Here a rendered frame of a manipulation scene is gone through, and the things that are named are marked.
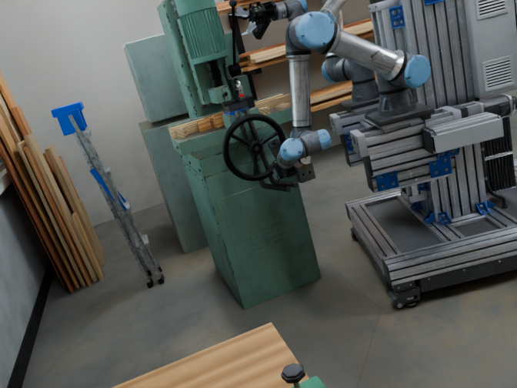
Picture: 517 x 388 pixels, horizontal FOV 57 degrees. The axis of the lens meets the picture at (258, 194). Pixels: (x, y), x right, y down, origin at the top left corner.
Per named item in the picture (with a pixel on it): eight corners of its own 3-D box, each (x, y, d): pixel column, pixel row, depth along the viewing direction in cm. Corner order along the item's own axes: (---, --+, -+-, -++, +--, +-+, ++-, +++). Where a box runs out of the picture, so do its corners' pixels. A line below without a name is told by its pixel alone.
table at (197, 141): (185, 158, 205) (181, 145, 203) (174, 149, 233) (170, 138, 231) (311, 118, 220) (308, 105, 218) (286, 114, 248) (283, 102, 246)
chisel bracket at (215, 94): (219, 107, 226) (214, 89, 224) (211, 105, 239) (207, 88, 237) (233, 102, 228) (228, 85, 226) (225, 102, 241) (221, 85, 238)
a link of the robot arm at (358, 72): (368, 80, 234) (362, 51, 230) (344, 83, 243) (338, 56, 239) (379, 74, 242) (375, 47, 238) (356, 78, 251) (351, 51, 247)
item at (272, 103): (176, 138, 227) (174, 129, 226) (175, 137, 229) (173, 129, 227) (297, 100, 243) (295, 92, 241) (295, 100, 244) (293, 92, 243)
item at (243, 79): (237, 102, 249) (231, 79, 245) (233, 102, 256) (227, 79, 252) (253, 97, 251) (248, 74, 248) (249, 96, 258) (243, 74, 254)
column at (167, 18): (203, 144, 251) (161, 0, 229) (195, 139, 272) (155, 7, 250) (243, 131, 257) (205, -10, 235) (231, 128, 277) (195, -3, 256)
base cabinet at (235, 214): (243, 311, 240) (203, 178, 219) (215, 269, 293) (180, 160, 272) (322, 278, 251) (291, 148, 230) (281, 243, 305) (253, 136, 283)
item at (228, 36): (225, 65, 245) (218, 35, 241) (221, 66, 254) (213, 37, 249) (241, 61, 247) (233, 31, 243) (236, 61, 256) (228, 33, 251)
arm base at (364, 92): (377, 92, 252) (373, 74, 249) (385, 95, 238) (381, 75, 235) (348, 100, 253) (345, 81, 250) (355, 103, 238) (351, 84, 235)
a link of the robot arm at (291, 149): (308, 152, 170) (287, 161, 168) (302, 161, 181) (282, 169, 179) (299, 132, 171) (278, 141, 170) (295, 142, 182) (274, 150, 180)
